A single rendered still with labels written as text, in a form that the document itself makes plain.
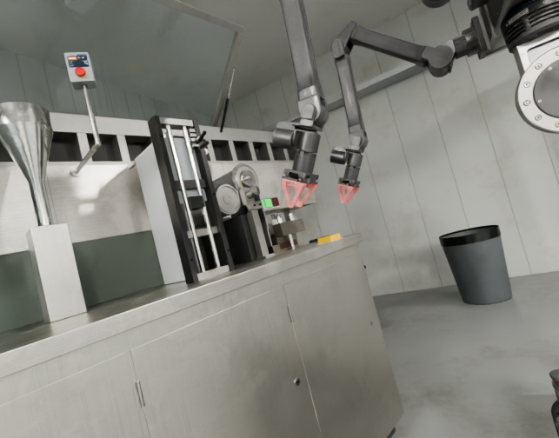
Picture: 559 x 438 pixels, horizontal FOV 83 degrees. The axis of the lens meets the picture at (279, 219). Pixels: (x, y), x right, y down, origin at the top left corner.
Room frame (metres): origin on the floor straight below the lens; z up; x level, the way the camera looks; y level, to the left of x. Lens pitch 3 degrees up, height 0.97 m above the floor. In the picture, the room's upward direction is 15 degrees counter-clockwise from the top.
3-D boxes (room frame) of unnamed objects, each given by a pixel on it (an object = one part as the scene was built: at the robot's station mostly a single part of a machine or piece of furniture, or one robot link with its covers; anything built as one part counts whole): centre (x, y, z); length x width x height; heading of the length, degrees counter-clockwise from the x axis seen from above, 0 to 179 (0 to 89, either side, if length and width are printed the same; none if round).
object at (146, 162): (1.25, 0.44, 1.17); 0.34 x 0.05 x 0.54; 46
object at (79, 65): (1.00, 0.50, 1.66); 0.07 x 0.07 x 0.10; 21
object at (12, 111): (0.93, 0.67, 1.50); 0.14 x 0.14 x 0.06
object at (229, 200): (1.38, 0.27, 1.17); 0.26 x 0.12 x 0.12; 46
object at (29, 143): (0.93, 0.67, 1.18); 0.14 x 0.14 x 0.57
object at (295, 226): (1.62, 0.09, 1.00); 0.40 x 0.16 x 0.06; 46
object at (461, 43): (1.07, -0.78, 1.45); 0.09 x 0.08 x 0.12; 152
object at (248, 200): (1.33, 0.09, 1.05); 0.06 x 0.05 x 0.31; 46
